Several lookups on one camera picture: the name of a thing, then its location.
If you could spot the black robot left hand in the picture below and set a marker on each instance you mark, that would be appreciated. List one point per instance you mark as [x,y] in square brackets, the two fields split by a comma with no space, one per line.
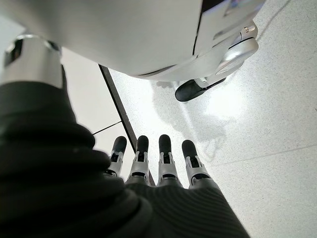
[74,198]

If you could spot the white cabinet door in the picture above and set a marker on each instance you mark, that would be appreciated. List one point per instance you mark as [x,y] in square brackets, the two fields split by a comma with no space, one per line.
[84,94]
[116,134]

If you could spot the black cabinet plinth strip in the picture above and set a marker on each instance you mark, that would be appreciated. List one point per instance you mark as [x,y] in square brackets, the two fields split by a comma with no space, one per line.
[116,104]

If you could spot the black robot foot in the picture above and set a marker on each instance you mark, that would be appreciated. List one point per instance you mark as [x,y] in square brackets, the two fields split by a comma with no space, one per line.
[190,91]

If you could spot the white robot leg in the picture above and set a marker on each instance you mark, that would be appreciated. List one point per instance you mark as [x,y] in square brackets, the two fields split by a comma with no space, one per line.
[123,34]

